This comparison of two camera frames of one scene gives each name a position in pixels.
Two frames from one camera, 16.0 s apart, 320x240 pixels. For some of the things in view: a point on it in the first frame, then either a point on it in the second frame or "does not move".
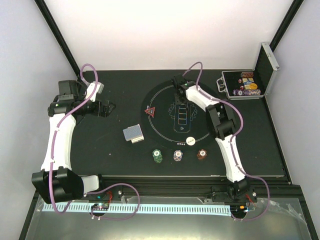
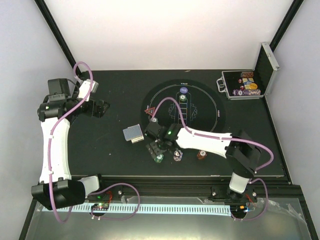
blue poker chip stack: x=177 y=155 does not move
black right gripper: x=177 y=100 → x=153 y=149
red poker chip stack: x=201 y=154 does not move
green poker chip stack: x=157 y=156 does not move
